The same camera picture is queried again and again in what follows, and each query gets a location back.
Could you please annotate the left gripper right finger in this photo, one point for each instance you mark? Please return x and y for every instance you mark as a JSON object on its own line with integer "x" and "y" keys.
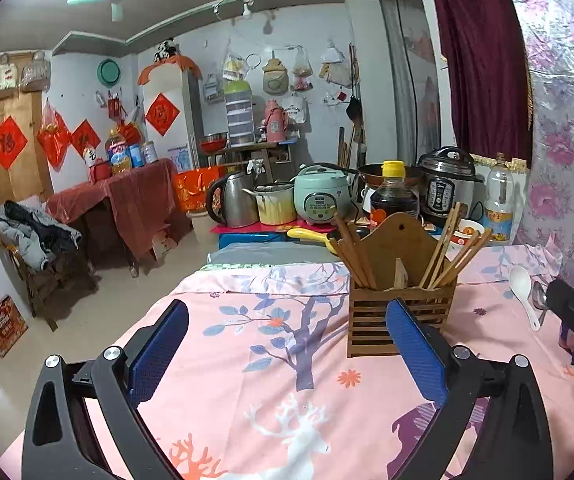
{"x": 514, "y": 438}

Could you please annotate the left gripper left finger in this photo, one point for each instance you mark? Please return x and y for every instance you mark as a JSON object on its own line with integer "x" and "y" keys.
{"x": 60, "y": 441}

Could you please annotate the white ceramic spoon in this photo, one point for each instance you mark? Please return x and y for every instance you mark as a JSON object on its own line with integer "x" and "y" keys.
{"x": 521, "y": 285}

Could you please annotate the clear oil bottle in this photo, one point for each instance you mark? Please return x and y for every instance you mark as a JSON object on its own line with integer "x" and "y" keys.
{"x": 498, "y": 212}

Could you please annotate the red white bowl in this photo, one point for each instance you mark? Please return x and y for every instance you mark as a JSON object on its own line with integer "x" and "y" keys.
{"x": 465, "y": 230}

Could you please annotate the pink deer print tablecloth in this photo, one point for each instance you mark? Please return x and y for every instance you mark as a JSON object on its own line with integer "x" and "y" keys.
{"x": 261, "y": 387}

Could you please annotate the chair with clothes pile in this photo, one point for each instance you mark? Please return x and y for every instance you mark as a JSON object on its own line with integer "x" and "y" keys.
{"x": 45, "y": 253}

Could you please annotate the red covered side table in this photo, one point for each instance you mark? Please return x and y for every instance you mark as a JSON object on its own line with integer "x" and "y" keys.
{"x": 142, "y": 201}

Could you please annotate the black silver pressure cooker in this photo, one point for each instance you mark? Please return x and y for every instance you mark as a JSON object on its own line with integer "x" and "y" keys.
{"x": 449, "y": 176}

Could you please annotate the wooden slatted utensil holder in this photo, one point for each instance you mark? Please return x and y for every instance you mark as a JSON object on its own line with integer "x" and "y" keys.
{"x": 399, "y": 251}

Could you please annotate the dark soy sauce bottle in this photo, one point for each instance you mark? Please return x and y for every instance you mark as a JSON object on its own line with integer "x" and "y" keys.
{"x": 393, "y": 195}

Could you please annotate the steel electric kettle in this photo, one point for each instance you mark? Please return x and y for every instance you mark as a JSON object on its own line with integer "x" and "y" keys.
{"x": 230, "y": 201}

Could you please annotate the dark red curtain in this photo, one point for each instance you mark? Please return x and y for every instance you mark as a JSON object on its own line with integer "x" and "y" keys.
{"x": 489, "y": 77}

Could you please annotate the yellow frying pan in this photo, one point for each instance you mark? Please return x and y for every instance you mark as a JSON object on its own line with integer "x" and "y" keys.
{"x": 313, "y": 236}

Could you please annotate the mint green rice cooker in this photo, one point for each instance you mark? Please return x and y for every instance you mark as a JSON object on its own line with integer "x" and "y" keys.
{"x": 320, "y": 192}

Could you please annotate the white refrigerator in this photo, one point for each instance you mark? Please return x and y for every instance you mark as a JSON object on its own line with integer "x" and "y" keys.
{"x": 171, "y": 101}

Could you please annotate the pink thermos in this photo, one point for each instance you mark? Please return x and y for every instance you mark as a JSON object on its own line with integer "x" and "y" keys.
{"x": 275, "y": 122}

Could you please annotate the stacked steamer with green lid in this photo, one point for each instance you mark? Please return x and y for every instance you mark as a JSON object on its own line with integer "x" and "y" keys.
{"x": 239, "y": 113}

